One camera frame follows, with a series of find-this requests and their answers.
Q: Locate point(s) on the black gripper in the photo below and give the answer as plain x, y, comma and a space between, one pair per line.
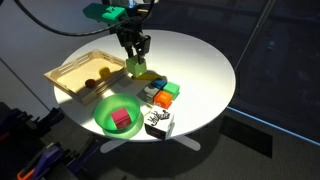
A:
128, 35

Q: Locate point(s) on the Franka robot arm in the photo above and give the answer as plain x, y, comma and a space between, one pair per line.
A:
133, 3

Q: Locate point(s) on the blue block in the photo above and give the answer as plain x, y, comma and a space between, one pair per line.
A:
158, 83

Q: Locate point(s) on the gray block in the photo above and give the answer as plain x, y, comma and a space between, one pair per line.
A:
146, 93

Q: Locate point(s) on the teal green block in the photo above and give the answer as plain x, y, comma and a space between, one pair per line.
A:
171, 89

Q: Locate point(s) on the orange block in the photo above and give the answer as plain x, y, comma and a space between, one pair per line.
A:
163, 99

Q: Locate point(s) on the light wooden slatted crate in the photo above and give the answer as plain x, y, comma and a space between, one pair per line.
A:
76, 76

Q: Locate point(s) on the pink block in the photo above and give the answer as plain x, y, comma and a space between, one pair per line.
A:
120, 118

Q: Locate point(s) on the yellow toy banana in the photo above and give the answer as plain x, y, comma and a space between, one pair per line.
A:
148, 76

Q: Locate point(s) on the yellow toy lemon ball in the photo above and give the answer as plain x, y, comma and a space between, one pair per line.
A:
104, 72

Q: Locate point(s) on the red toy strawberry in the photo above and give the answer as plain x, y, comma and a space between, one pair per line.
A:
90, 83

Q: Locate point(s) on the translucent green bowl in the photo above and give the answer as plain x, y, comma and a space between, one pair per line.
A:
103, 115

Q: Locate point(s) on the white box with black print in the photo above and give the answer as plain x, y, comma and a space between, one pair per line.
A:
159, 123

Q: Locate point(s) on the white table leg base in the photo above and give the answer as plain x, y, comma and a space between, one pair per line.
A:
190, 143

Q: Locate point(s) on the black and purple clamp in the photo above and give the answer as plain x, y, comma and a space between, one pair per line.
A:
83, 155

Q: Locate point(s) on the purple clamp with orange tip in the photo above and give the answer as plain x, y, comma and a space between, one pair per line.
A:
43, 161

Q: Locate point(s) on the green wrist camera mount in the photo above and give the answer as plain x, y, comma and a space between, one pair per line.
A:
110, 13

